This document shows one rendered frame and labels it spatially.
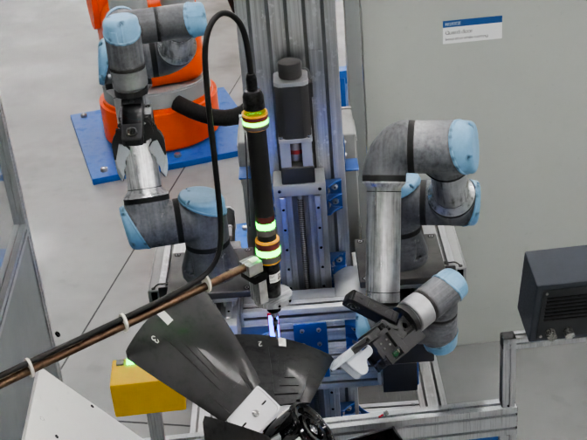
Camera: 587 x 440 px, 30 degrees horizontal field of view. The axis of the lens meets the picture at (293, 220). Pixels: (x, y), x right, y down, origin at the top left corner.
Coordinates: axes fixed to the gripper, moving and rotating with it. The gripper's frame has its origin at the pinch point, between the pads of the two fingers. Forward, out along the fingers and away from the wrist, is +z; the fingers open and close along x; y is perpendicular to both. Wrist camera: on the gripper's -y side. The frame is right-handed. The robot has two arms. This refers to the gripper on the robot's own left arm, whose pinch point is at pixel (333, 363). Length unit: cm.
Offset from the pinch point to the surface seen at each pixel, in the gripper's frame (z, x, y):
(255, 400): 20.9, -7.7, -3.7
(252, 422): 23.8, -7.4, -1.0
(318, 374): 0.9, 6.6, -0.1
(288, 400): 11.7, 1.7, 0.2
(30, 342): 17, 119, -56
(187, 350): 26.2, -8.6, -18.4
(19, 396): 31, 105, -42
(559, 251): -59, -3, 11
